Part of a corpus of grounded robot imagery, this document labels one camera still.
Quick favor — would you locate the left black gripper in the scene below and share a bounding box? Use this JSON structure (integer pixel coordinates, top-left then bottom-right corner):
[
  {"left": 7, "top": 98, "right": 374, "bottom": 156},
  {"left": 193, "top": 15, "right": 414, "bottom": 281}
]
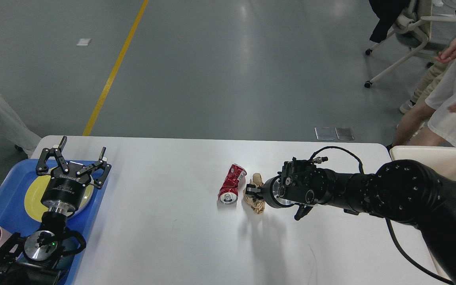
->
[{"left": 36, "top": 137, "right": 112, "bottom": 216}]

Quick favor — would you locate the crushed red soda can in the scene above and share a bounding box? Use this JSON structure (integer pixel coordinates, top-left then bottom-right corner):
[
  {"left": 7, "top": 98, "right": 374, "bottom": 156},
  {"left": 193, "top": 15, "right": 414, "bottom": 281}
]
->
[{"left": 218, "top": 164, "right": 247, "bottom": 205}]

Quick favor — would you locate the person in light grey trousers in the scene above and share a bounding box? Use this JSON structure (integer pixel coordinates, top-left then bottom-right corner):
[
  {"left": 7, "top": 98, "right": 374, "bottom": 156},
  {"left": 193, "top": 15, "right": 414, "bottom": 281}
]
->
[{"left": 0, "top": 94, "right": 41, "bottom": 159}]

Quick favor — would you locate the person in khaki trousers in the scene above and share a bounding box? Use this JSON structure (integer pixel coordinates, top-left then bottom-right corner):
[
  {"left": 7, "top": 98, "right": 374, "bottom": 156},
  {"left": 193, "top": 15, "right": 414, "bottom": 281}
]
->
[{"left": 399, "top": 0, "right": 456, "bottom": 115}]

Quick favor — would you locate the blue plastic tray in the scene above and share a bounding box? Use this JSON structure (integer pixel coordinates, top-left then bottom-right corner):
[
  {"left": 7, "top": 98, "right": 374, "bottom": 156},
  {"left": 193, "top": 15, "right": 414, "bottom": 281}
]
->
[{"left": 0, "top": 160, "right": 110, "bottom": 285}]

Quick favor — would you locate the yellow plastic plate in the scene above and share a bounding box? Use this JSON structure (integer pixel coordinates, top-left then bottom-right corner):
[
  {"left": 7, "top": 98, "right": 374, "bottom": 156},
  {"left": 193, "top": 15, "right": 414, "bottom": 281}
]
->
[{"left": 24, "top": 174, "right": 94, "bottom": 223}]

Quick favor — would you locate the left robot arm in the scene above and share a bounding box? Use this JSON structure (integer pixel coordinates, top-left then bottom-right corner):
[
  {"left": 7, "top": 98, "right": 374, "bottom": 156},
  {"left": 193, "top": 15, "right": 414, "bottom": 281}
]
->
[{"left": 0, "top": 137, "right": 112, "bottom": 285}]

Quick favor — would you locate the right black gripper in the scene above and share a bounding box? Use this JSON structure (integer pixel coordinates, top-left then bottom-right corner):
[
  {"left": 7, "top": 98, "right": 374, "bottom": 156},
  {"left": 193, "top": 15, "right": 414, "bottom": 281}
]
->
[{"left": 245, "top": 176, "right": 314, "bottom": 221}]

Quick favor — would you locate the teal green mug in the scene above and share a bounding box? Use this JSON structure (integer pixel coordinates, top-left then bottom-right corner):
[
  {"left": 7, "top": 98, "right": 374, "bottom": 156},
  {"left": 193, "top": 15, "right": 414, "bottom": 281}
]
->
[{"left": 55, "top": 237, "right": 78, "bottom": 270}]

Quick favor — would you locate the beige plastic bin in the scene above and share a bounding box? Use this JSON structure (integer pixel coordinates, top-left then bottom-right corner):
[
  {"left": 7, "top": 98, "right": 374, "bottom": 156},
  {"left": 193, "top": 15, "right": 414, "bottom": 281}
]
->
[{"left": 390, "top": 146, "right": 456, "bottom": 181}]

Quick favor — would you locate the person in white shorts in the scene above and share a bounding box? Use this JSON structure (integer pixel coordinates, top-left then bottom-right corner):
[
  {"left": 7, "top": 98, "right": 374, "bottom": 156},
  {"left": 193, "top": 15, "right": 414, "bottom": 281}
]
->
[{"left": 386, "top": 0, "right": 456, "bottom": 153}]

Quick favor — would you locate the small brown paper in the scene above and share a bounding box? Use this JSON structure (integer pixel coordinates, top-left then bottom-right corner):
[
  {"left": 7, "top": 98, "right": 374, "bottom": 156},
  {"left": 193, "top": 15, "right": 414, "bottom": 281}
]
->
[{"left": 244, "top": 173, "right": 265, "bottom": 214}]

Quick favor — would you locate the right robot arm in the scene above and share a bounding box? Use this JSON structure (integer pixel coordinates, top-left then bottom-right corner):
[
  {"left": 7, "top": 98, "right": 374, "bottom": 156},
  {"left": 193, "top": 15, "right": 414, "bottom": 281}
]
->
[{"left": 245, "top": 152, "right": 456, "bottom": 285}]

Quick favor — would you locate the white office chair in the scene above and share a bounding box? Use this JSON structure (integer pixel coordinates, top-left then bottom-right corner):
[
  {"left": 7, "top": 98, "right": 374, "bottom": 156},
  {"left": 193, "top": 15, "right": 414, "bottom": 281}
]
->
[{"left": 364, "top": 0, "right": 456, "bottom": 88}]

